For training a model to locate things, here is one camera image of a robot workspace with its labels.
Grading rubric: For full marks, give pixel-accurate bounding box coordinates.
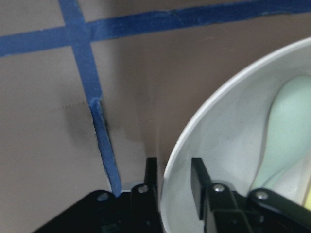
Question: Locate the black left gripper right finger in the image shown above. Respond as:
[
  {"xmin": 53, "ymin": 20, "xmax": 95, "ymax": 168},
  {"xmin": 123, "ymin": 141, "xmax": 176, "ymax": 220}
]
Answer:
[{"xmin": 191, "ymin": 158, "xmax": 248, "ymax": 233}]

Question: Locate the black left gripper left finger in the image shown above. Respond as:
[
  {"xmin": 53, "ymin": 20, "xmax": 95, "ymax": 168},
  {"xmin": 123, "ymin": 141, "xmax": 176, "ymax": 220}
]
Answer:
[{"xmin": 131, "ymin": 157, "xmax": 160, "ymax": 233}]

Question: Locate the white round plate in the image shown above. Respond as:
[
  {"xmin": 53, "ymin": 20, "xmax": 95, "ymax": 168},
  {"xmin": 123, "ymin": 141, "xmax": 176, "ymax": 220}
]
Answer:
[{"xmin": 160, "ymin": 38, "xmax": 311, "ymax": 233}]

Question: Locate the yellow plastic fork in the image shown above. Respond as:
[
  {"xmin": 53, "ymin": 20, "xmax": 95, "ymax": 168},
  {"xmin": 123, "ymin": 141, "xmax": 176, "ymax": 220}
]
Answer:
[{"xmin": 301, "ymin": 187, "xmax": 311, "ymax": 211}]

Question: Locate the light green plastic spoon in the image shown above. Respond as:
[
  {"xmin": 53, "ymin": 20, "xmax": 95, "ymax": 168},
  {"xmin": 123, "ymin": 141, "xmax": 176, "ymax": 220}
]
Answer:
[{"xmin": 251, "ymin": 76, "xmax": 311, "ymax": 190}]

